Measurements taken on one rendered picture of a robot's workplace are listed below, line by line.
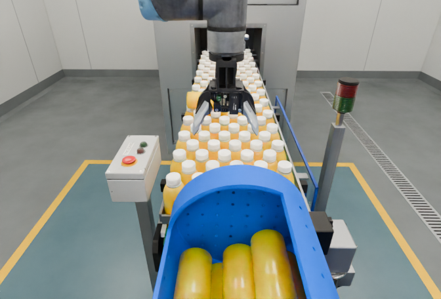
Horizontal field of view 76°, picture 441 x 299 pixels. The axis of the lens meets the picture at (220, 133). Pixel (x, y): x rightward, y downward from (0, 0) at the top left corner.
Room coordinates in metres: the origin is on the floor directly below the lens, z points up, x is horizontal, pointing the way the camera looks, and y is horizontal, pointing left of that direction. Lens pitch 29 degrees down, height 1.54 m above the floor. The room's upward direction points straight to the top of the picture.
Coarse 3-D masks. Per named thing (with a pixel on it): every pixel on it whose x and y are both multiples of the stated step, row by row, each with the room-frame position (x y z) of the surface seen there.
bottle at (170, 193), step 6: (180, 180) 0.61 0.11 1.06; (168, 186) 0.58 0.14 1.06; (174, 186) 0.58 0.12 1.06; (180, 186) 0.59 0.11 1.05; (168, 192) 0.57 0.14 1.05; (174, 192) 0.57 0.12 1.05; (168, 198) 0.57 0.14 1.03; (174, 198) 0.57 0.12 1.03; (168, 204) 0.57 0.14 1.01; (168, 210) 0.57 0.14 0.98
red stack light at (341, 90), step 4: (340, 84) 0.85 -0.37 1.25; (336, 88) 0.86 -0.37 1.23; (340, 88) 0.84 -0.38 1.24; (344, 88) 0.83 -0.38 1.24; (348, 88) 0.83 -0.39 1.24; (352, 88) 0.83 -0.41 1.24; (356, 88) 0.83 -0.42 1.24; (336, 92) 0.86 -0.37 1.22; (340, 92) 0.84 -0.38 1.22; (344, 92) 0.83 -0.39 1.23; (348, 92) 0.83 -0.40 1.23; (352, 92) 0.83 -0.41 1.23; (356, 92) 0.84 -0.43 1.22; (340, 96) 0.84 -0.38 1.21; (344, 96) 0.83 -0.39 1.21; (348, 96) 0.83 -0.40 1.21; (352, 96) 0.83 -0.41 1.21
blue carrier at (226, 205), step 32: (192, 192) 0.39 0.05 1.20; (224, 192) 0.43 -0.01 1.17; (256, 192) 0.43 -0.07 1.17; (288, 192) 0.39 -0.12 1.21; (192, 224) 0.43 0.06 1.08; (224, 224) 0.43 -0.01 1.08; (256, 224) 0.43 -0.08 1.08; (288, 224) 0.31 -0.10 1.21; (320, 256) 0.28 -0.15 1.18; (160, 288) 0.27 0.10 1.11; (320, 288) 0.21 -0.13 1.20
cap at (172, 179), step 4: (172, 172) 0.61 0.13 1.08; (176, 172) 0.61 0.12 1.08; (168, 176) 0.60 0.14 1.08; (172, 176) 0.60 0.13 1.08; (176, 176) 0.60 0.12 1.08; (168, 180) 0.58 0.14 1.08; (172, 180) 0.58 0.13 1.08; (176, 180) 0.58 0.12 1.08; (168, 184) 0.58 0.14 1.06; (172, 184) 0.58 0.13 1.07; (176, 184) 0.58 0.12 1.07
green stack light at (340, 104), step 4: (336, 96) 0.85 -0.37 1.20; (336, 100) 0.85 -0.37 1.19; (340, 100) 0.83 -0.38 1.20; (344, 100) 0.83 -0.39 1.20; (348, 100) 0.83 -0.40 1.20; (352, 100) 0.83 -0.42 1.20; (336, 104) 0.84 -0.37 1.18; (340, 104) 0.83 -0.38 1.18; (344, 104) 0.83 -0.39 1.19; (348, 104) 0.83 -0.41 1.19; (352, 104) 0.83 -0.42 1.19; (336, 108) 0.84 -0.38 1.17; (340, 108) 0.83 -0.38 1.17; (344, 108) 0.83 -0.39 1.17; (348, 108) 0.83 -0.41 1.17; (352, 108) 0.84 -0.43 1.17; (344, 112) 0.83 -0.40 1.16
